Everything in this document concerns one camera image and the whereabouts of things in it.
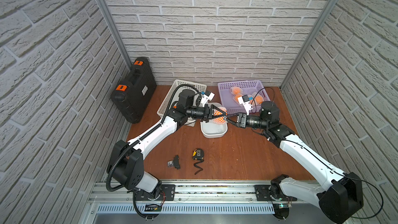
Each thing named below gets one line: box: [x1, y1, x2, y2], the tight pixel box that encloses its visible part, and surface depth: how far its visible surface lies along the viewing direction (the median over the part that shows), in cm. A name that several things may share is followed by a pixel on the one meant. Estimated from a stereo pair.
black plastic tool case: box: [110, 56, 157, 124], surface depth 91 cm
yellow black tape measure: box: [192, 147, 205, 161], surface depth 85 cm
